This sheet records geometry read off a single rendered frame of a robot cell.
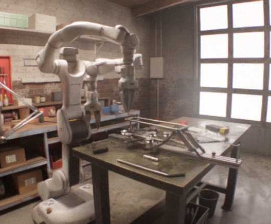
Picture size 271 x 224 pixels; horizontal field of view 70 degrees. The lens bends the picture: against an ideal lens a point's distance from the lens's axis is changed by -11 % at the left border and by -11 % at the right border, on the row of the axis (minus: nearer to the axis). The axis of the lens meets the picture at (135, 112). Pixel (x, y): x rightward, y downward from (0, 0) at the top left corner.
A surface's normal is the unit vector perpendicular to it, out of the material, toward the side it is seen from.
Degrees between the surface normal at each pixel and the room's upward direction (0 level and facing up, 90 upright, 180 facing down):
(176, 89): 90
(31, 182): 90
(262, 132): 90
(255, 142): 90
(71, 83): 98
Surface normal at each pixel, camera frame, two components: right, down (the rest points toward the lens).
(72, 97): 0.75, 0.24
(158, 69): -0.64, 0.11
